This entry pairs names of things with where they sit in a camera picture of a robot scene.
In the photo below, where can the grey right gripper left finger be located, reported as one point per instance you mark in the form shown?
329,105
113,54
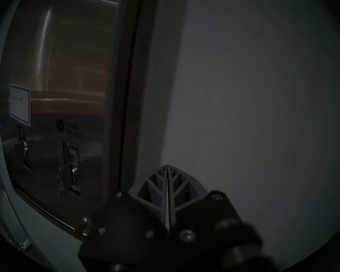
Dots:
124,226

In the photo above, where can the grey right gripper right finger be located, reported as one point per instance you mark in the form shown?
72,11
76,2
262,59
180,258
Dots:
198,217

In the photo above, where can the brass key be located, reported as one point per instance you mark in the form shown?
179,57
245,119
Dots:
83,229

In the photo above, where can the steel dispenser door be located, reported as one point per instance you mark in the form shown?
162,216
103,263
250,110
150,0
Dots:
79,76

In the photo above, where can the steel dispenser cabinet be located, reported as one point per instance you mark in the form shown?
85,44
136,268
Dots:
133,104

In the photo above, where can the chrome dispensing lever mechanism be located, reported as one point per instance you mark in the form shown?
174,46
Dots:
70,169
24,149

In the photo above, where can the black free tampon sticker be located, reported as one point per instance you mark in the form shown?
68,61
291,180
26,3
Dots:
61,125

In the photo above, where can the white label blue border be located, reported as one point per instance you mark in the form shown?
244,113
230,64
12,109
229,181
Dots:
19,104

